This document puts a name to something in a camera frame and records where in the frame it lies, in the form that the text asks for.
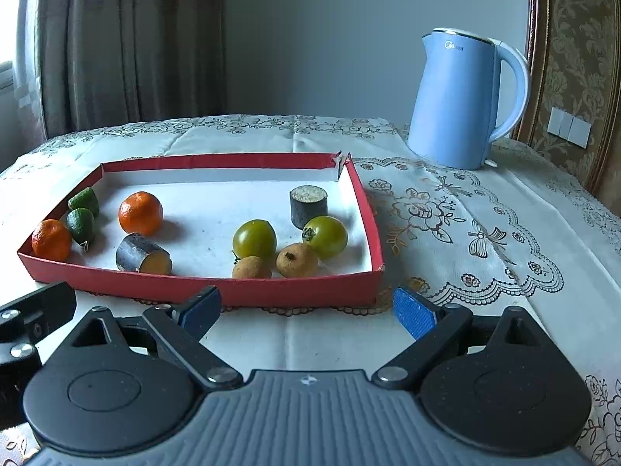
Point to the brown curtain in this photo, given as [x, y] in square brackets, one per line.
[86, 64]

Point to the light blue electric kettle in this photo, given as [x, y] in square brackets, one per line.
[454, 121]

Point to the orange mandarin in tray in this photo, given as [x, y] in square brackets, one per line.
[51, 240]

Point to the red shallow box tray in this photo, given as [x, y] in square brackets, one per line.
[205, 199]

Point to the orange mandarin outside tray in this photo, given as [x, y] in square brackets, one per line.
[142, 213]

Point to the green cucumber piece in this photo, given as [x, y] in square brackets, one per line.
[87, 199]
[81, 225]

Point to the white embroidered tablecloth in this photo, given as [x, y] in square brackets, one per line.
[520, 233]

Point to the white wall switch panel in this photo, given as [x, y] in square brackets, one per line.
[569, 127]

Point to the dark sugarcane piece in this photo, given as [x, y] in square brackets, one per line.
[137, 254]
[306, 203]

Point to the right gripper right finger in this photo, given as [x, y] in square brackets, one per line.
[437, 333]

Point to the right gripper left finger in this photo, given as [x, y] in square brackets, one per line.
[178, 331]

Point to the green tomato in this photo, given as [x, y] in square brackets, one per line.
[255, 238]
[326, 235]

